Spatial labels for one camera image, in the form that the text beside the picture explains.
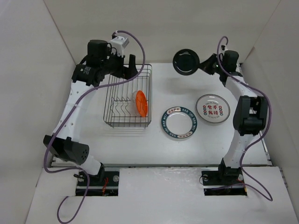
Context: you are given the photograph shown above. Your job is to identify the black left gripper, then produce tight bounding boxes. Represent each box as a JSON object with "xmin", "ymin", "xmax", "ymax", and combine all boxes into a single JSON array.
[{"xmin": 101, "ymin": 47, "xmax": 138, "ymax": 81}]

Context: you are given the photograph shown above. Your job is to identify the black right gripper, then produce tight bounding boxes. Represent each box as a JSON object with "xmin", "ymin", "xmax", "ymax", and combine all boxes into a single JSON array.
[{"xmin": 196, "ymin": 53, "xmax": 225, "ymax": 75}]

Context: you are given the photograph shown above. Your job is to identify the dark green plate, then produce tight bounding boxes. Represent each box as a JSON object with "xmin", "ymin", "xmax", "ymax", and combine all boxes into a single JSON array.
[{"xmin": 172, "ymin": 49, "xmax": 200, "ymax": 76}]

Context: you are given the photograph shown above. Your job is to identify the clear glass plate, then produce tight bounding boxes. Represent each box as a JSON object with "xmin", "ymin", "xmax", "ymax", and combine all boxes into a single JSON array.
[{"xmin": 131, "ymin": 91, "xmax": 139, "ymax": 116}]

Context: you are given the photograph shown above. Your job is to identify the orange plastic plate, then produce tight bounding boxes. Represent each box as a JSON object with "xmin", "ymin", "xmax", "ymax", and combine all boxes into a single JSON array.
[{"xmin": 135, "ymin": 91, "xmax": 148, "ymax": 117}]

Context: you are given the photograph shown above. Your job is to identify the white plate red characters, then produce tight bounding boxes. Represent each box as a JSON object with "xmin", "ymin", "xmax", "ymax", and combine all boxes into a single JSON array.
[{"xmin": 195, "ymin": 94, "xmax": 231, "ymax": 124}]

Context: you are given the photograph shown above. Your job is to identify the white plate green lettered rim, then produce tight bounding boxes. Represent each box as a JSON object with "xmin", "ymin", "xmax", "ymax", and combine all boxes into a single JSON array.
[{"xmin": 161, "ymin": 106, "xmax": 198, "ymax": 141}]

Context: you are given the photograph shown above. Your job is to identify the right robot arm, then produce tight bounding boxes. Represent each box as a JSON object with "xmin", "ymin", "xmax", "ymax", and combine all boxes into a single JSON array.
[{"xmin": 199, "ymin": 50, "xmax": 268, "ymax": 187}]

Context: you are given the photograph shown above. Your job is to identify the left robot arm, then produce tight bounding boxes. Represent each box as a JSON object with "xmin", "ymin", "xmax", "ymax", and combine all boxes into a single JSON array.
[{"xmin": 43, "ymin": 36, "xmax": 137, "ymax": 185}]

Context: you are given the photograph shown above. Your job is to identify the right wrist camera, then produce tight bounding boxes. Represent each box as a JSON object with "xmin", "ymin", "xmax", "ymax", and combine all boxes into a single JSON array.
[{"xmin": 221, "ymin": 44, "xmax": 228, "ymax": 52}]

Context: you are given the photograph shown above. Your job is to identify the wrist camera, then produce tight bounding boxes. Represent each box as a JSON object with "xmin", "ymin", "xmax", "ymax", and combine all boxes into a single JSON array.
[
  {"xmin": 110, "ymin": 36, "xmax": 129, "ymax": 57},
  {"xmin": 221, "ymin": 44, "xmax": 228, "ymax": 52}
]

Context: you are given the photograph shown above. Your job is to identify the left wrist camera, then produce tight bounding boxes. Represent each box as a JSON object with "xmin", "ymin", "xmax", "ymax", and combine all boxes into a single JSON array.
[{"xmin": 110, "ymin": 36, "xmax": 129, "ymax": 57}]

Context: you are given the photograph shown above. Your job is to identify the grey wire dish rack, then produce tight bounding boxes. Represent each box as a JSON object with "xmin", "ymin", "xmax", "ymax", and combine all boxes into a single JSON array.
[{"xmin": 103, "ymin": 63, "xmax": 152, "ymax": 128}]

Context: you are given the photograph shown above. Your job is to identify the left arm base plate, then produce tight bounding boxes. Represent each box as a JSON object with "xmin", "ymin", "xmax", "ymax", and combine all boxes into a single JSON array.
[{"xmin": 73, "ymin": 171, "xmax": 120, "ymax": 196}]

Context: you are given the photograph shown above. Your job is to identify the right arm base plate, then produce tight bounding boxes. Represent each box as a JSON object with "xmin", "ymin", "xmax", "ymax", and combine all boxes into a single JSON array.
[{"xmin": 201, "ymin": 169, "xmax": 247, "ymax": 196}]

